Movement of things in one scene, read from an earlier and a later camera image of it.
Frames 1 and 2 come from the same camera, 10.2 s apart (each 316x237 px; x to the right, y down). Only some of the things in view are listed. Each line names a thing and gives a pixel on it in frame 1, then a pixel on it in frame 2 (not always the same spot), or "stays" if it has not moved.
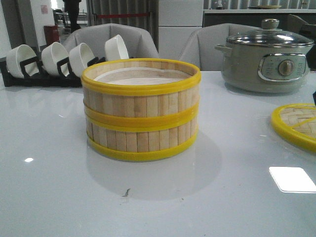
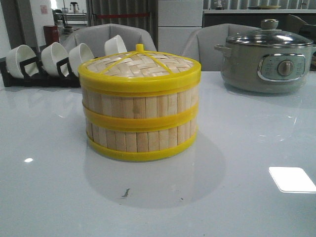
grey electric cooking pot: x=264 y=68 stays
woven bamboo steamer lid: x=296 y=123 to x=139 y=72
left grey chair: x=138 y=44 stays
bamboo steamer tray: x=140 y=92 stays
